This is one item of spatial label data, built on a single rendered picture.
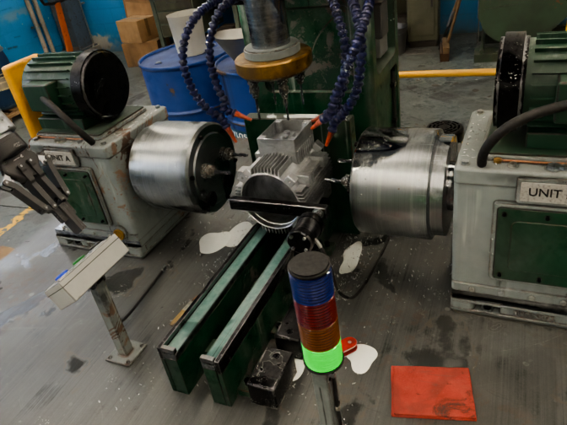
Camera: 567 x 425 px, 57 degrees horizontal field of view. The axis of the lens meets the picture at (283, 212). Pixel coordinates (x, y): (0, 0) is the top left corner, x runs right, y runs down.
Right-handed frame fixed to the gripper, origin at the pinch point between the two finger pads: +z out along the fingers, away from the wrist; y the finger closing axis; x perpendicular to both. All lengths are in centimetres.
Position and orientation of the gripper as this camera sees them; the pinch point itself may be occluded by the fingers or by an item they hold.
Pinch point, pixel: (70, 218)
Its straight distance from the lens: 119.0
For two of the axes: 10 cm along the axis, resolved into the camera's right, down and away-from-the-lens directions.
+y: 3.9, -5.3, 7.5
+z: 6.1, 7.6, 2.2
